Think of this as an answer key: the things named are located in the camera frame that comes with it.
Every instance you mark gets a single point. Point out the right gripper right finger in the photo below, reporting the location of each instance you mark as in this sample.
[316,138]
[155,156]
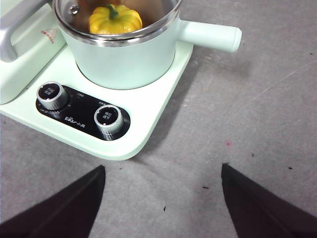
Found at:
[260,213]

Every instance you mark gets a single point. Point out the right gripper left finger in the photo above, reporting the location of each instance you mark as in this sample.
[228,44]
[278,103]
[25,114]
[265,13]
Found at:
[64,210]

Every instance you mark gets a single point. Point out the yellow toy pumpkin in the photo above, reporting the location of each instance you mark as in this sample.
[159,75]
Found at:
[109,24]

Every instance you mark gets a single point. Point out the silver control knob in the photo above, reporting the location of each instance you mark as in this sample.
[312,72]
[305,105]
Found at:
[52,95]
[109,121]

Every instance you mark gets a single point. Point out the green breakfast machine base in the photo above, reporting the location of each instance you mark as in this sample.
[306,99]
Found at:
[153,104]

